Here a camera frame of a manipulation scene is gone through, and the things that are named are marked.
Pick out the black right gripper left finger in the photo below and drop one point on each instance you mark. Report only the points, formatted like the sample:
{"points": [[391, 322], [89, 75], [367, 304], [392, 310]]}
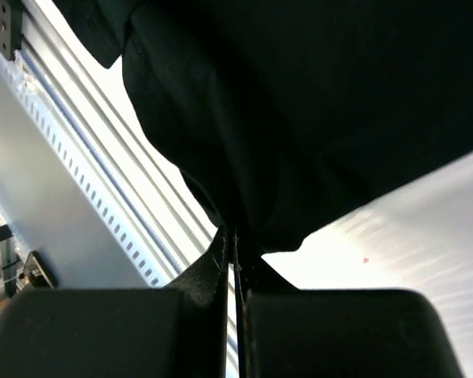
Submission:
{"points": [[175, 331]]}

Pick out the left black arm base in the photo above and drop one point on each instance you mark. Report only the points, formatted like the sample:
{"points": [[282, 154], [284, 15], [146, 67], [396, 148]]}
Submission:
{"points": [[11, 14]]}

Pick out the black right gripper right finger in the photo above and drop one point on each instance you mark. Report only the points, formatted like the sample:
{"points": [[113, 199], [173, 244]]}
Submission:
{"points": [[283, 331]]}

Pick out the aluminium mounting rail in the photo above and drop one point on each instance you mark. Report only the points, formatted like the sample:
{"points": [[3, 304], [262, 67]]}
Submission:
{"points": [[95, 99]]}

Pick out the black t-shirt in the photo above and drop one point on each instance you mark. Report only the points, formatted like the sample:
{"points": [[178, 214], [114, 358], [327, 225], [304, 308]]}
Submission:
{"points": [[283, 116]]}

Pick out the slotted white cable duct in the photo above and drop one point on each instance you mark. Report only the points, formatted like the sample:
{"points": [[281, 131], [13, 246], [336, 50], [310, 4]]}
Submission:
{"points": [[116, 249]]}

